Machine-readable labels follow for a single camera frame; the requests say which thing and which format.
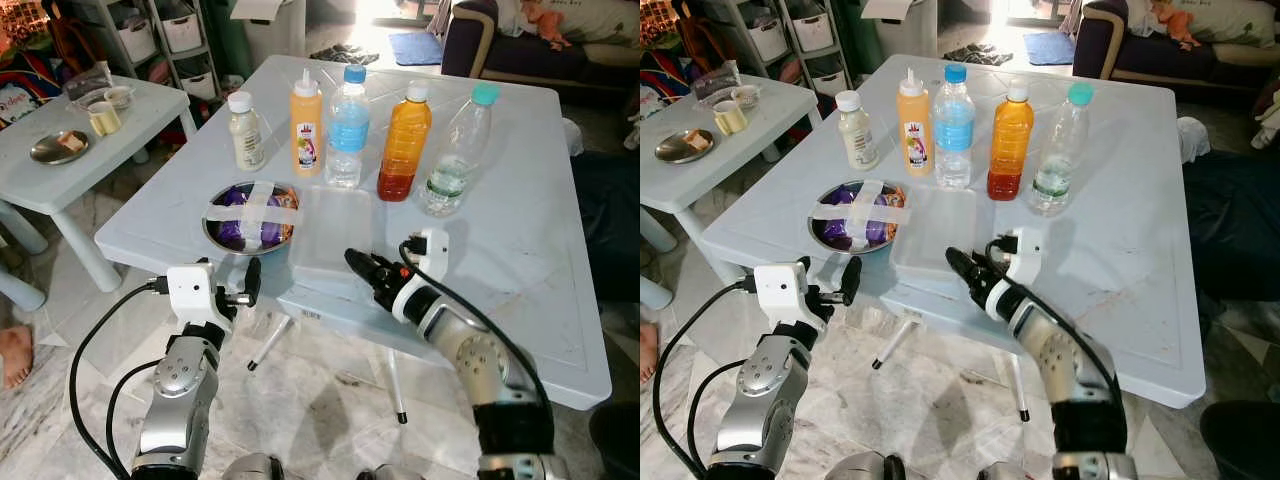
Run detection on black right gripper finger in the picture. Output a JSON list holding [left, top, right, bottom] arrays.
[[945, 248, 993, 280], [958, 268, 991, 310], [345, 248, 393, 281], [358, 268, 393, 311]]

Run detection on taped metal bowl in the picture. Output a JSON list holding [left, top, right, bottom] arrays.
[[808, 180, 909, 254], [203, 182, 303, 256]]

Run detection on purple snack packet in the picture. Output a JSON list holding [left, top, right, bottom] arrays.
[[820, 187, 898, 249], [215, 188, 291, 250]]

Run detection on clear plastic container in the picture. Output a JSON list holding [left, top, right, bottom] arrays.
[[290, 187, 386, 283], [890, 187, 978, 281]]

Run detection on orange juice bottle white cap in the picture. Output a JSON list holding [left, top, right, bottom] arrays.
[[377, 80, 433, 202], [987, 79, 1035, 201]]

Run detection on small white sauce bottle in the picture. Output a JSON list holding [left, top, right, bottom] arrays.
[[228, 91, 266, 172], [836, 90, 879, 171]]

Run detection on blue capped water bottle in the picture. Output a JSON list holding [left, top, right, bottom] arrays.
[[325, 65, 371, 189], [932, 64, 976, 190]]

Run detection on clear bottle teal cap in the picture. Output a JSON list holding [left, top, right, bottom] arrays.
[[420, 84, 500, 217], [1028, 82, 1095, 217]]

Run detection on large light blue folding table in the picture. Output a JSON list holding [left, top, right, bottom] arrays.
[[95, 55, 613, 426], [698, 55, 1208, 423]]

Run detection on small light blue table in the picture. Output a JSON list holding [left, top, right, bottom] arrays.
[[0, 75, 198, 293], [640, 75, 823, 286]]

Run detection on orange squeeze sauce bottle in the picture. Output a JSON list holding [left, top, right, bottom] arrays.
[[290, 68, 325, 178], [897, 68, 933, 178]]

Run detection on pale yellow cup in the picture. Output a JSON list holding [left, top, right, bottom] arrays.
[[88, 100, 123, 137], [713, 98, 749, 136]]

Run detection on round metal plate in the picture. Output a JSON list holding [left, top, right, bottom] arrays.
[[30, 130, 91, 166], [655, 128, 716, 164]]

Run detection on white storage bin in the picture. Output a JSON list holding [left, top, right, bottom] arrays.
[[790, 5, 836, 51], [160, 5, 204, 53], [745, 15, 791, 63], [808, 65, 849, 96], [175, 65, 218, 99], [115, 15, 159, 63]]

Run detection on clear plastic snack bag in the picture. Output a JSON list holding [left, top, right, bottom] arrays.
[[692, 60, 743, 101], [63, 60, 114, 103]]

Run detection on dark sandals pile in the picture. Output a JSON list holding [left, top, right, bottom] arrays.
[[312, 43, 381, 67], [942, 43, 1013, 67]]

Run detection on blue floor mat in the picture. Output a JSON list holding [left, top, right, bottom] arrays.
[[388, 32, 446, 67], [1020, 32, 1079, 67]]

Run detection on rainbow coloured toy bag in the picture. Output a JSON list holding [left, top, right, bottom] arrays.
[[0, 68, 63, 129], [640, 50, 691, 103]]

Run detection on white rubbish bin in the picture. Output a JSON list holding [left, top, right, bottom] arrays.
[[232, 0, 306, 61], [862, 0, 938, 56]]

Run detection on dark blue sofa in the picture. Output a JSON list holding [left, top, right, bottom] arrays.
[[1073, 0, 1280, 93], [440, 0, 641, 93]]

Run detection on dark blue fabric bundle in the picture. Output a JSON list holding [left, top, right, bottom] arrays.
[[1183, 150, 1280, 301]]

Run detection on grey storage shelf unit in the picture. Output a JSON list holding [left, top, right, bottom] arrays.
[[700, 0, 851, 96], [70, 0, 221, 101]]

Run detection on orange doll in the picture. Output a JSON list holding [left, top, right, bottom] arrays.
[[1150, 0, 1201, 51], [525, 0, 573, 51]]

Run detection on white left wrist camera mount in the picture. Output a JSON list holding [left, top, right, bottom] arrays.
[[165, 263, 233, 326], [752, 262, 813, 323]]

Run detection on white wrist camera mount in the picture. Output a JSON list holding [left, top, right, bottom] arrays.
[[985, 228, 1043, 321], [752, 262, 813, 323], [165, 263, 233, 326], [393, 228, 449, 323]]

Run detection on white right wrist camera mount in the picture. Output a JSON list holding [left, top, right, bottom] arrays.
[[985, 228, 1043, 321], [393, 228, 449, 323]]

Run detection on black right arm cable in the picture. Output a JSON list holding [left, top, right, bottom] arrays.
[[400, 237, 553, 413], [985, 237, 1126, 411]]

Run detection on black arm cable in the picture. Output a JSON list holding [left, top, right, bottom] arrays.
[[687, 358, 749, 473], [68, 278, 171, 480], [985, 237, 1126, 411], [652, 280, 756, 480], [104, 358, 166, 473], [400, 237, 553, 413]]

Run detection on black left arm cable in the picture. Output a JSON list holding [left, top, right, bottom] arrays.
[[68, 278, 171, 480], [652, 280, 756, 480], [687, 358, 749, 473], [104, 358, 166, 473]]

